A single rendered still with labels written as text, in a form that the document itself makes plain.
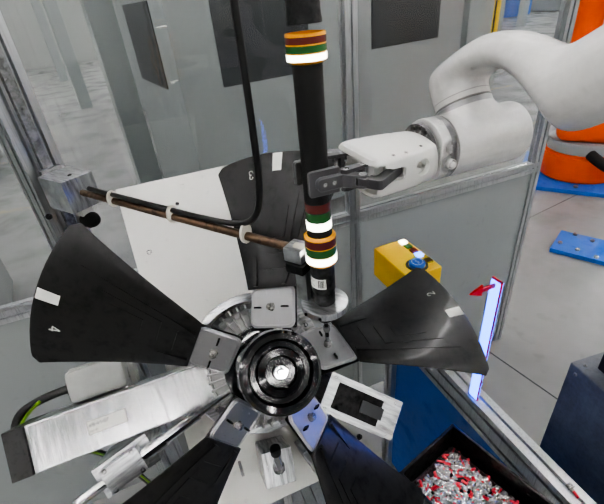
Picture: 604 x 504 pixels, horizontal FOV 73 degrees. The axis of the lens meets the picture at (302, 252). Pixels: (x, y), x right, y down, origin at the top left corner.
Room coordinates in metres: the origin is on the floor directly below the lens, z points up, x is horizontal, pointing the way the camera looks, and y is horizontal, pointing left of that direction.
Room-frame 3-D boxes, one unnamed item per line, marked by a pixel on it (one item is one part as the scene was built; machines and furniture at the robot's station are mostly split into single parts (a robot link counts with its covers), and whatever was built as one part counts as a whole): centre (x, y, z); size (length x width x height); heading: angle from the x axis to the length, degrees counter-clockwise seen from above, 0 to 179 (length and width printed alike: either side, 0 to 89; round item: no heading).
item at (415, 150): (0.51, -0.13, 1.47); 0.11 x 0.10 x 0.07; 110
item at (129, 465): (0.37, 0.30, 1.08); 0.07 x 0.04 x 0.06; 120
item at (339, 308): (0.48, -0.02, 1.32); 0.09 x 0.07 x 0.10; 54
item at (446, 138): (0.53, -0.19, 1.47); 0.09 x 0.03 x 0.08; 20
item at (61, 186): (0.84, 0.48, 1.36); 0.10 x 0.07 x 0.08; 54
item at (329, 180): (0.45, -0.05, 1.47); 0.07 x 0.03 x 0.03; 110
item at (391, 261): (0.88, -0.27, 1.02); 0.16 x 0.10 x 0.11; 19
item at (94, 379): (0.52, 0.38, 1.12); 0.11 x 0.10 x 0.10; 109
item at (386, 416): (0.52, -0.06, 0.98); 0.20 x 0.16 x 0.20; 19
